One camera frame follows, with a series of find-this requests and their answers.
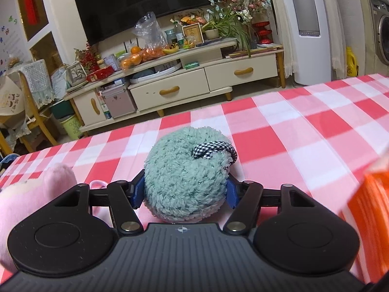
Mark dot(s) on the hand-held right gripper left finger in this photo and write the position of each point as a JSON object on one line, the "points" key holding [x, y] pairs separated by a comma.
{"points": [[138, 191]]}

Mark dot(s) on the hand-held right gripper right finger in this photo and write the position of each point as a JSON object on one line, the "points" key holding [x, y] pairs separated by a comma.
{"points": [[231, 194]]}

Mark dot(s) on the teal crochet ball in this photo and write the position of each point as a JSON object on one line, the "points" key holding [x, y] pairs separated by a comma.
{"points": [[182, 176]]}

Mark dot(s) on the light green bucket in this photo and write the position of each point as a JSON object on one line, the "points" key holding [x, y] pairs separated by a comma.
{"points": [[72, 127]]}

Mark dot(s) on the pink storage box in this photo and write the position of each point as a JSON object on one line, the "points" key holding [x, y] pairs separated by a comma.
{"points": [[118, 102]]}

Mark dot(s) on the red checkered tablecloth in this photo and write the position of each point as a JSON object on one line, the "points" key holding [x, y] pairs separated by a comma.
{"points": [[304, 133]]}

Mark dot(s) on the pink pig plush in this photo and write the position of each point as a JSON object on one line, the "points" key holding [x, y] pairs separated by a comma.
{"points": [[27, 200]]}

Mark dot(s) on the dark green bin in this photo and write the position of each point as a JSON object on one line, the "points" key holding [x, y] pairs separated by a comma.
{"points": [[62, 108]]}

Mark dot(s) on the cream television cabinet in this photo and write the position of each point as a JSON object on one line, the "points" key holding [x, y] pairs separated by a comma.
{"points": [[194, 85]]}

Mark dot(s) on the red gift box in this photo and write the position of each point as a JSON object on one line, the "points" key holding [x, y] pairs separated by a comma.
{"points": [[100, 73]]}

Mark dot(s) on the white printed planter box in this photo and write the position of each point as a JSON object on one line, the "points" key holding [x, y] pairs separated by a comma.
{"points": [[76, 74]]}

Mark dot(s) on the pile of oranges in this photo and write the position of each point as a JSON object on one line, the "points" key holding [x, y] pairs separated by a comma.
{"points": [[139, 56]]}

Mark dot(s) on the small green box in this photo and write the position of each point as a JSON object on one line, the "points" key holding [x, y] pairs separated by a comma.
{"points": [[191, 65]]}

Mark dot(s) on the orange package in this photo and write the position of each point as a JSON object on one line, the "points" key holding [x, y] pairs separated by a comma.
{"points": [[370, 219]]}

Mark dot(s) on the red berry decoration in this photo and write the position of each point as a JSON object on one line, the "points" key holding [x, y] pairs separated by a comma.
{"points": [[88, 56]]}

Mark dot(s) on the bunch of bananas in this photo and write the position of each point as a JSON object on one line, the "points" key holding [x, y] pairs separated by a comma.
{"points": [[170, 50]]}

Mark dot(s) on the wooden chair with lace cover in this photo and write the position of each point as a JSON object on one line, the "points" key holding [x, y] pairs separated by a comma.
{"points": [[33, 82]]}

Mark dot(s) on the clear plastic bag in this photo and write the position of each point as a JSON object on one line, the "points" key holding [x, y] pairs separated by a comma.
{"points": [[150, 32]]}

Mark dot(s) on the red candle holder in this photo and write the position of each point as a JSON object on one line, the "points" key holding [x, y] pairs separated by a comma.
{"points": [[262, 33]]}

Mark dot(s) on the potted spider plant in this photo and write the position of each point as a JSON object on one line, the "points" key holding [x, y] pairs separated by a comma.
{"points": [[231, 29]]}

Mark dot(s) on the yellow detergent bottle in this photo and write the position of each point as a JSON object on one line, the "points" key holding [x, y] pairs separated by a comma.
{"points": [[352, 64]]}

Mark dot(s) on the white tower air conditioner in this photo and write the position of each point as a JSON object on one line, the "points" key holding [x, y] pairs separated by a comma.
{"points": [[307, 30]]}

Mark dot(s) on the black television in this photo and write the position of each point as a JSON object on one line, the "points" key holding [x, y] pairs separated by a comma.
{"points": [[146, 6]]}

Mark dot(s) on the pastel flower bouquet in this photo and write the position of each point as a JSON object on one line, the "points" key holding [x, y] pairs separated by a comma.
{"points": [[243, 1]]}

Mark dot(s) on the silver washing machine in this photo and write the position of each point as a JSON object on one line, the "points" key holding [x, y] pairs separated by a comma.
{"points": [[381, 36]]}

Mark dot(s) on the red hanging knot ornament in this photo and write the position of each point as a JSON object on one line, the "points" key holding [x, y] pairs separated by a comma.
{"points": [[27, 0]]}

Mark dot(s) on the wooden picture frame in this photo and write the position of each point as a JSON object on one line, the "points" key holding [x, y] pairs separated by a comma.
{"points": [[192, 35]]}

